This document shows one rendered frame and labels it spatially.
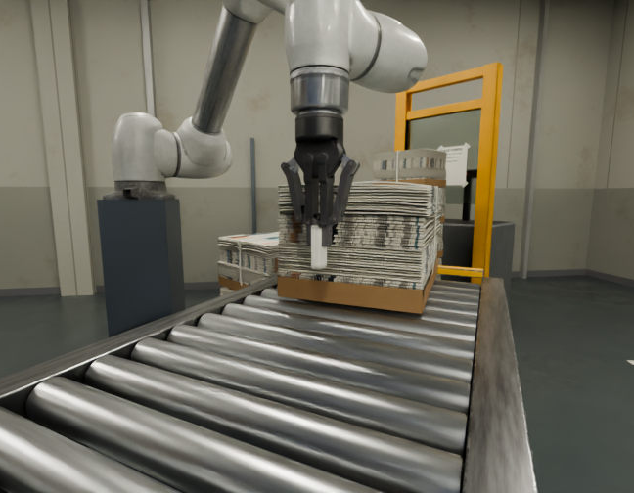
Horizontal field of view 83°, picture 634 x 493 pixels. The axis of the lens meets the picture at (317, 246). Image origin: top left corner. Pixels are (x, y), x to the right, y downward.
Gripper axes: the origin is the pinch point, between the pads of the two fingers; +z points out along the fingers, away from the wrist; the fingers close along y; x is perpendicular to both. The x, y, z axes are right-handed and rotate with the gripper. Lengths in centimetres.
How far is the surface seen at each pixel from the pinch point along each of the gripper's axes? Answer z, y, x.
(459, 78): -87, -1, -224
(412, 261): 3.2, -13.0, -10.7
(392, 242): -0.1, -9.5, -10.5
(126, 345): 13.1, 21.1, 19.7
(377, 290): 8.7, -7.1, -9.6
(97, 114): -86, 331, -188
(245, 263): 20, 65, -66
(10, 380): 13.0, 24.4, 32.1
